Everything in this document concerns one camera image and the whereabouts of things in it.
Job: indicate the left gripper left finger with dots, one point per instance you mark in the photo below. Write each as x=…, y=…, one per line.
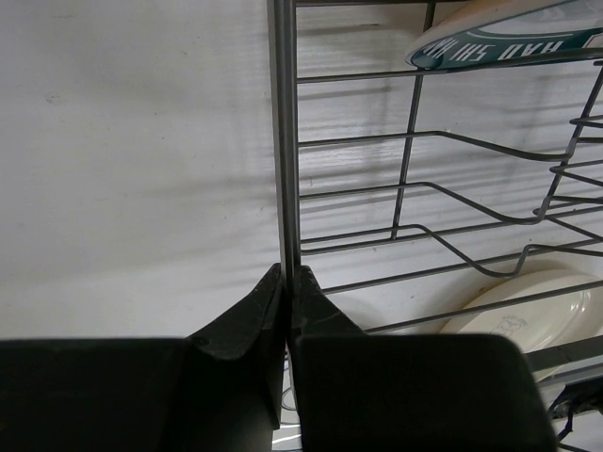
x=215, y=390

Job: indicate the white plate teal rim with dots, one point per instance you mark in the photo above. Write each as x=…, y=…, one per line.
x=491, y=31

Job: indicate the cream shallow bowl plate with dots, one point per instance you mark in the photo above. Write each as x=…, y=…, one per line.
x=541, y=323

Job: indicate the grey wire dish rack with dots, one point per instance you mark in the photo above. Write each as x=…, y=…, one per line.
x=411, y=192

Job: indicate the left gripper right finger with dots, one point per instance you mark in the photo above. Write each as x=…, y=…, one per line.
x=422, y=392

